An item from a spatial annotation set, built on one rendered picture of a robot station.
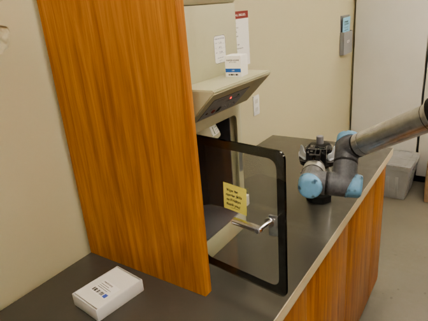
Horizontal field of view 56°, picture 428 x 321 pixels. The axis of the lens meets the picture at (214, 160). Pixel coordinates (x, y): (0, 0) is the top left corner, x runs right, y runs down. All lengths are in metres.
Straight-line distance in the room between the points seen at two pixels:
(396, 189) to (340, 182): 2.60
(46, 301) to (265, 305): 0.63
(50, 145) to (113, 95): 0.32
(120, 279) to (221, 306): 0.31
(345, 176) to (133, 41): 0.74
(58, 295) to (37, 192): 0.31
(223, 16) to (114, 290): 0.85
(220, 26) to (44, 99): 0.57
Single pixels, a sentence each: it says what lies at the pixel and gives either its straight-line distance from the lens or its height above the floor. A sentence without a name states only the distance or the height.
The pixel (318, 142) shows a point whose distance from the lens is 1.60.
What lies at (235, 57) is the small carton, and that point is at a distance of 1.18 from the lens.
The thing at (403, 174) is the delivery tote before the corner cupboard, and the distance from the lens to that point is 3.81.
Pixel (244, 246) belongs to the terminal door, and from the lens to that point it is 1.10.
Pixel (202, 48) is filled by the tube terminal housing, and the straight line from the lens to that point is 1.16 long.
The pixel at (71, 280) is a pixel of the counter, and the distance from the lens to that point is 1.39.
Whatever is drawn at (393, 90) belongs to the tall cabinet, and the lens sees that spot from 4.07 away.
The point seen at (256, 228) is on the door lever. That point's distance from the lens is 0.97.
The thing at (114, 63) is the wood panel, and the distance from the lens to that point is 1.09.
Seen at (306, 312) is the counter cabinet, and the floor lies 0.73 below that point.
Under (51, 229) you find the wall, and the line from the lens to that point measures 1.42.
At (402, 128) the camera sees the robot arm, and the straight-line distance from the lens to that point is 1.22.
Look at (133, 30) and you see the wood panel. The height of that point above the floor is 1.67.
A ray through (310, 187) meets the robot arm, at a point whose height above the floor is 1.16.
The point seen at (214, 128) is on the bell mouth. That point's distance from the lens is 1.27.
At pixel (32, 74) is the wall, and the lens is 1.31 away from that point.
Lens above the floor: 1.70
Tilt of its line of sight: 21 degrees down
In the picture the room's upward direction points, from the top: 5 degrees counter-clockwise
